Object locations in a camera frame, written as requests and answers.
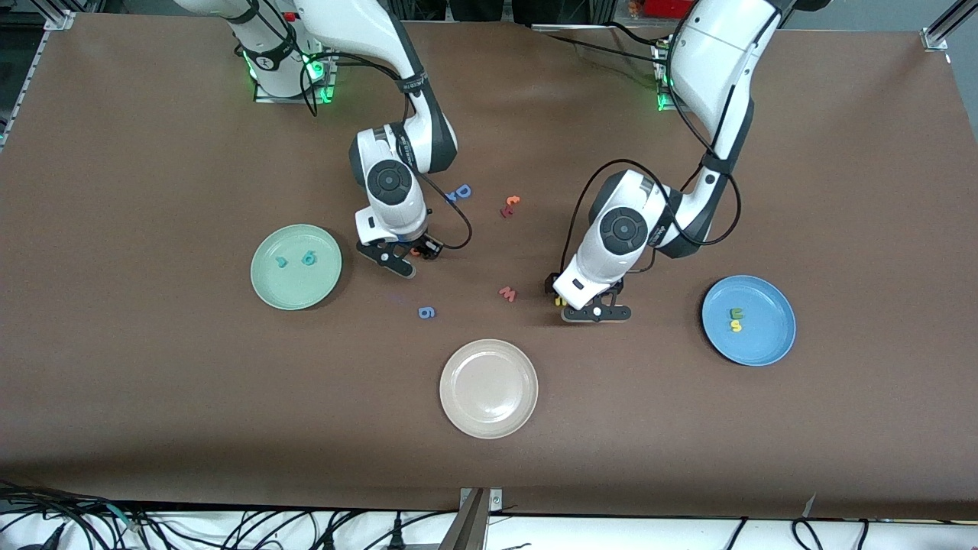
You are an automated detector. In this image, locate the pale green plate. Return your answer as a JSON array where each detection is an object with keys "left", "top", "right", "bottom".
[{"left": 250, "top": 223, "right": 343, "bottom": 312}]

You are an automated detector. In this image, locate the beige plate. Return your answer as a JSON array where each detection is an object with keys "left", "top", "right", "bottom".
[{"left": 439, "top": 338, "right": 539, "bottom": 440}]

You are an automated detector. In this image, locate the blue plate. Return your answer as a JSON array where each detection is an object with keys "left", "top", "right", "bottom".
[{"left": 701, "top": 274, "right": 797, "bottom": 367}]

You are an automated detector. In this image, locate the red box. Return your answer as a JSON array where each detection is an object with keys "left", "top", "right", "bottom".
[{"left": 642, "top": 0, "right": 700, "bottom": 20}]

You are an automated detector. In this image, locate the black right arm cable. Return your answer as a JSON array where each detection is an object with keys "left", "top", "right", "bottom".
[{"left": 229, "top": 0, "right": 472, "bottom": 251}]

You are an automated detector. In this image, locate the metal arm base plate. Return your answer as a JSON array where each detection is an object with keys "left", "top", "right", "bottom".
[
  {"left": 656, "top": 37, "right": 677, "bottom": 112},
  {"left": 254, "top": 21, "right": 341, "bottom": 104}
]

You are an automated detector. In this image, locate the black cable on table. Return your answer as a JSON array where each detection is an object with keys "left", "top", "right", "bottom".
[{"left": 535, "top": 21, "right": 667, "bottom": 66}]

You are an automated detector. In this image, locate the metal clamp bracket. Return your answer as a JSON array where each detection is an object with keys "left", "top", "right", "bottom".
[{"left": 439, "top": 487, "right": 504, "bottom": 550}]

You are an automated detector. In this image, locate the teal cable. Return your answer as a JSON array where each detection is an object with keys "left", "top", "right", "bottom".
[{"left": 103, "top": 502, "right": 146, "bottom": 533}]

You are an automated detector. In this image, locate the aluminium side rail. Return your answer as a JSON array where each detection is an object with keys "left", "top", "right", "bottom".
[{"left": 0, "top": 29, "right": 48, "bottom": 150}]

